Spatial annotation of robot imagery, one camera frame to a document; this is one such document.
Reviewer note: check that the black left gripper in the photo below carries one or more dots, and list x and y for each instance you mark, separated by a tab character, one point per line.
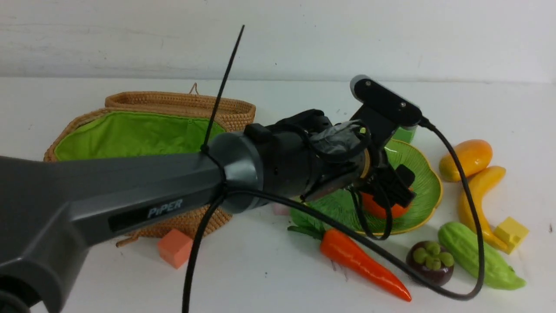
388	185

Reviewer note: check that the orange toy persimmon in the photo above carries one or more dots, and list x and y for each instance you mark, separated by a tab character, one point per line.
379	212

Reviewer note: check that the orange toy carrot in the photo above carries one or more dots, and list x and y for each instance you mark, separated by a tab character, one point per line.
341	249

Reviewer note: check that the purple toy mangosteen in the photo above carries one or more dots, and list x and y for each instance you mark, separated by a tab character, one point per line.
431	260

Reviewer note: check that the orange yellow toy mango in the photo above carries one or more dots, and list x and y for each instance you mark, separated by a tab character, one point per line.
474	156

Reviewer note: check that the green toy bitter gourd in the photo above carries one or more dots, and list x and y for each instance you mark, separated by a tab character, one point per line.
462	242

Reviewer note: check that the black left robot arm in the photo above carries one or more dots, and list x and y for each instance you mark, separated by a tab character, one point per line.
52	213

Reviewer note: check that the green foam cube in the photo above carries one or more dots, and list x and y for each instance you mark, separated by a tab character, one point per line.
405	134

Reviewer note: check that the green leaf-shaped glass plate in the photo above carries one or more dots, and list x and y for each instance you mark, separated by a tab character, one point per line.
428	187

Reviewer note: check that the pink foam cube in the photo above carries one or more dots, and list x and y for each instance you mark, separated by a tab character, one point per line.
280	209

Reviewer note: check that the yellow foam block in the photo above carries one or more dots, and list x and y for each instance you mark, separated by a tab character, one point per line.
512	233

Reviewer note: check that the woven wicker basket lid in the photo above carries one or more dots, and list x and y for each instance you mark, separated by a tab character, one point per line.
232	115

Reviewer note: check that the orange foam cube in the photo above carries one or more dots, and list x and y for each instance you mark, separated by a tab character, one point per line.
175	248

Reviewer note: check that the woven wicker basket green lining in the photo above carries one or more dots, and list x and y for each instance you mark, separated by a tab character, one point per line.
109	133

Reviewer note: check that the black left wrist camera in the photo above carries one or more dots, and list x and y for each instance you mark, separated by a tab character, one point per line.
382	111

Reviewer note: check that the black cable tie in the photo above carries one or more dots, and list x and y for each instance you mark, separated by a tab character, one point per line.
205	146

